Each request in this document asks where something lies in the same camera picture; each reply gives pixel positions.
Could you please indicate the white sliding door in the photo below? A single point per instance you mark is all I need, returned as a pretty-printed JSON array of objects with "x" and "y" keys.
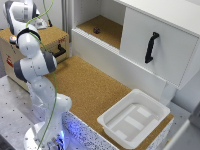
[{"x": 173, "y": 56}]

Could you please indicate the purple block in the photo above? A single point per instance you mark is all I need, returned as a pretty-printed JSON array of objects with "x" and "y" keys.
[{"x": 96, "y": 30}]

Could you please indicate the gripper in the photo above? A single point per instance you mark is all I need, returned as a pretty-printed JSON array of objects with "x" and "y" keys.
[{"x": 40, "y": 23}]

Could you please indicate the white cabinet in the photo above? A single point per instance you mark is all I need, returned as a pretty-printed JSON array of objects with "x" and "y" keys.
[{"x": 100, "y": 56}]

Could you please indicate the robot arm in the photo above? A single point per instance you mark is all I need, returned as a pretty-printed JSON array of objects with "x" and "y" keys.
[{"x": 35, "y": 66}]

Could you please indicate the white plastic box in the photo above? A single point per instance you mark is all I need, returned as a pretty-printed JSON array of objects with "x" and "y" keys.
[{"x": 133, "y": 121}]

